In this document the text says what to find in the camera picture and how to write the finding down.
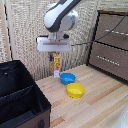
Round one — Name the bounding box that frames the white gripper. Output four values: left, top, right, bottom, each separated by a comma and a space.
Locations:
36, 34, 73, 64

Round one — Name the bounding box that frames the granola bar box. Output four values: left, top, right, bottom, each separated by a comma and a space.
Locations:
49, 51, 62, 79

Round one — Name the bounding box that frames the dark brown drawer cabinet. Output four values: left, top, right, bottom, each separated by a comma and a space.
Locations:
86, 9, 128, 84

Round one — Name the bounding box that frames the black fabric storage box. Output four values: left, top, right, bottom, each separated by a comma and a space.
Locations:
0, 59, 53, 128

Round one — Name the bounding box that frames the blue bowl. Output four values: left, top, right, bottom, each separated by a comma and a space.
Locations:
59, 72, 77, 86

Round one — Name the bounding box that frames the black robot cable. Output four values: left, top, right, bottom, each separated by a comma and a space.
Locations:
70, 14, 128, 46

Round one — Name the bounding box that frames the yellow bowl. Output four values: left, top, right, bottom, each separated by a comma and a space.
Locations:
66, 82, 87, 99

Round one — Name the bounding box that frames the beige woven curtain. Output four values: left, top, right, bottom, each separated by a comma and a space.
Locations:
0, 0, 128, 82

